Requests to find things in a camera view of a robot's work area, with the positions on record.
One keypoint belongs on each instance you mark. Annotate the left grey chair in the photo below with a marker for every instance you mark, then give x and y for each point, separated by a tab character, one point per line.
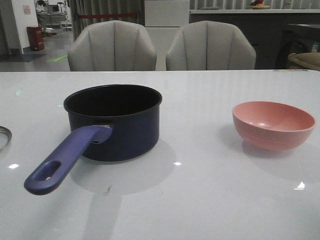
112	46

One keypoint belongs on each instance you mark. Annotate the beige cushion seat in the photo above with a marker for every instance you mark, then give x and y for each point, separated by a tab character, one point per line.
308	60

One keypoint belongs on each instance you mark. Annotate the dark blue saucepan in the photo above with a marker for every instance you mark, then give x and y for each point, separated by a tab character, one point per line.
108	123

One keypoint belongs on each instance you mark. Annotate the glass lid blue knob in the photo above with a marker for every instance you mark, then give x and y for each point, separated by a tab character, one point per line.
5	137

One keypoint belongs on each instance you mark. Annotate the dark grey counter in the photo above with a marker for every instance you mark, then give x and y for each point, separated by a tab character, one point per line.
273	33

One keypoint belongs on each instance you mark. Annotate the right grey chair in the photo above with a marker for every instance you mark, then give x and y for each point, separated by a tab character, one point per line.
210	46

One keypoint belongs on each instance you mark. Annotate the white pillar cabinet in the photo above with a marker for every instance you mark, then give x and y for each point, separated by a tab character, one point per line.
162	18

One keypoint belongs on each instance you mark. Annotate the red bin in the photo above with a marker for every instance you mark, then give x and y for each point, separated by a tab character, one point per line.
35	38

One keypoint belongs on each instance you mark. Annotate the grey chair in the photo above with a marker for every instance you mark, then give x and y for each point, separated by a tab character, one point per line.
210	46
112	46

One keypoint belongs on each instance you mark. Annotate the fruit plate on counter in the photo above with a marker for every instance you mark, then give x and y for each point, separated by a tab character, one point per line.
258	5

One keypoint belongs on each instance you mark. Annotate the pink bowl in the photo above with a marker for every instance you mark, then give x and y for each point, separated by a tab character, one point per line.
271	125

